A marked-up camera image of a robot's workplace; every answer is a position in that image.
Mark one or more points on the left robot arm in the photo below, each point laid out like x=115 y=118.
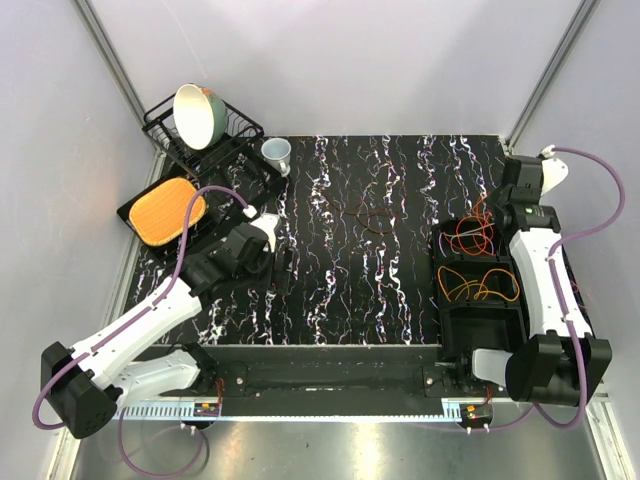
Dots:
x=88 y=383

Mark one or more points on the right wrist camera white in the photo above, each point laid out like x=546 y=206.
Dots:
x=554 y=170

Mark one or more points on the orange woven mat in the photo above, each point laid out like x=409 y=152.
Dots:
x=158 y=216

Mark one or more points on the light blue cup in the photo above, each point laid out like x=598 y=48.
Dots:
x=277 y=153

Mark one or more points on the cream and green bowl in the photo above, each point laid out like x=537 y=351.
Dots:
x=200 y=116

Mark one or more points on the black wire dish rack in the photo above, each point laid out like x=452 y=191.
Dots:
x=233 y=161

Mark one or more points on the black flat tray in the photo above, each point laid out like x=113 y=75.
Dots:
x=167 y=253

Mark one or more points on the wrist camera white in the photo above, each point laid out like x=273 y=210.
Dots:
x=268 y=223
x=554 y=170

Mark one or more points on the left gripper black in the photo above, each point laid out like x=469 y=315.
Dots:
x=280 y=280

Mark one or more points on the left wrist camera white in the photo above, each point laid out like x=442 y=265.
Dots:
x=268 y=223

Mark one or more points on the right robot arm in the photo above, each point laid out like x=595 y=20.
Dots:
x=561 y=361

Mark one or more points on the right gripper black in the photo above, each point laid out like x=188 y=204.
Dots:
x=494 y=195

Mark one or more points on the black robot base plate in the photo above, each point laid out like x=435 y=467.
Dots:
x=335 y=382

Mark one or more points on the black compartment organizer tray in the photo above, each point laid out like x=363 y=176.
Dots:
x=495 y=291

